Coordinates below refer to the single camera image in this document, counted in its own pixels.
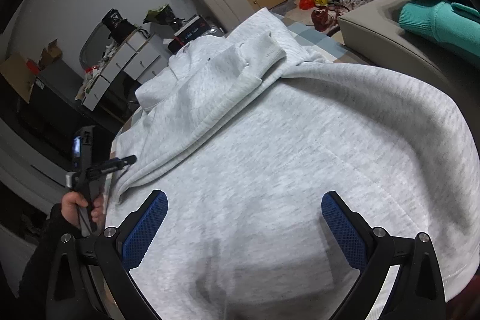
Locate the silver lying suitcase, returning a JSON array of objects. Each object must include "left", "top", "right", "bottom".
[{"left": 203, "top": 21, "right": 225, "bottom": 37}]

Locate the teal folded sweatshirt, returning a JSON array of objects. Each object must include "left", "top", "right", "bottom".
[{"left": 399, "top": 0, "right": 479, "bottom": 67}]

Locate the person's left hand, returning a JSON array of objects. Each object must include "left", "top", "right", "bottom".
[{"left": 61, "top": 192, "right": 105, "bottom": 229}]

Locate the black red box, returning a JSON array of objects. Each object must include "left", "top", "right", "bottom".
[{"left": 167, "top": 15, "right": 211, "bottom": 54}]

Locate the light grey hoodie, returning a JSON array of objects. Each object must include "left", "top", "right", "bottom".
[{"left": 106, "top": 10, "right": 479, "bottom": 319}]

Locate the checkered bed sheet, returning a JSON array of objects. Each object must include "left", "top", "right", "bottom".
[{"left": 111, "top": 8, "right": 361, "bottom": 163}]

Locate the white drawer desk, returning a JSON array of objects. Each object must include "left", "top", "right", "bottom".
[{"left": 79, "top": 28, "right": 171, "bottom": 111}]

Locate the black bag on desk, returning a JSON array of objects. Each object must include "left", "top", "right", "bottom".
[{"left": 102, "top": 9, "right": 136, "bottom": 45}]

